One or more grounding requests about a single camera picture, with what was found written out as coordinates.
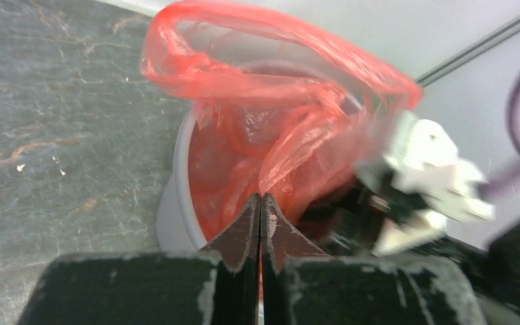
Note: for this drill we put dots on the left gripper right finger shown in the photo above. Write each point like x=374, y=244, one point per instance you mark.
x=304, y=285

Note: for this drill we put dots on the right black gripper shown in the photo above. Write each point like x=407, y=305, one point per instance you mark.
x=349, y=219

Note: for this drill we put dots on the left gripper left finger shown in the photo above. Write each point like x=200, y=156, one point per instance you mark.
x=217, y=284

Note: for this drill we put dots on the grey trash bin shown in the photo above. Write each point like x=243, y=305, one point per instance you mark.
x=177, y=228

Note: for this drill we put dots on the red plastic trash bag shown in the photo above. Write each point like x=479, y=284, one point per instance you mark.
x=293, y=137

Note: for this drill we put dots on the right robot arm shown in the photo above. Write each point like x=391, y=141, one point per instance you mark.
x=494, y=273

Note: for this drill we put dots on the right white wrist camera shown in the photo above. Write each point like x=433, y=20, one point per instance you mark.
x=434, y=185

